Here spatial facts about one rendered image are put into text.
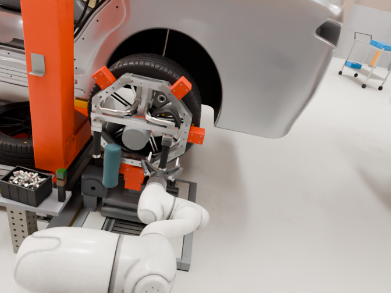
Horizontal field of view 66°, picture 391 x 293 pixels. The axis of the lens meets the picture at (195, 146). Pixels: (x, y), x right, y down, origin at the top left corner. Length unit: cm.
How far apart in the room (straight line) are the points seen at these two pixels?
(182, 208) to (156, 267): 57
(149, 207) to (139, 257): 52
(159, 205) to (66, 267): 59
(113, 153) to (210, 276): 102
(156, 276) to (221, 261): 160
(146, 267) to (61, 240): 18
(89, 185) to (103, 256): 143
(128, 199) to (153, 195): 95
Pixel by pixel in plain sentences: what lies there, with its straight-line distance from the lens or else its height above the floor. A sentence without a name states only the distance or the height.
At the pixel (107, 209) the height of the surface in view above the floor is 16.
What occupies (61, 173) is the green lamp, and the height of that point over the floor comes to 66.
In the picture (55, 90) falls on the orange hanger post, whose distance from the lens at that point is 160.
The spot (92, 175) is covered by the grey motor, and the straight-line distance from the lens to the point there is 203.
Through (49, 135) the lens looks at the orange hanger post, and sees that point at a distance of 174.
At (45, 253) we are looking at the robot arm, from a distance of 67.
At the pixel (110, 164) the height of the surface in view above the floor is 65.
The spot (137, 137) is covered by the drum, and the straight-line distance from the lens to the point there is 155.
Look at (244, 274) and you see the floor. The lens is 220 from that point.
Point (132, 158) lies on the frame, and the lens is 182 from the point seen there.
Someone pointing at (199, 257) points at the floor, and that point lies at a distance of 217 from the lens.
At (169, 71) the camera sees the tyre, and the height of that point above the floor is 116.
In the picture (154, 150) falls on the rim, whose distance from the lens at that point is 187.
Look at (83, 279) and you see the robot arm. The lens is 65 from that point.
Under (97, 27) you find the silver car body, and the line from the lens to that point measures 202.
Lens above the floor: 167
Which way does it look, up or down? 31 degrees down
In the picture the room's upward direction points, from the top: 14 degrees clockwise
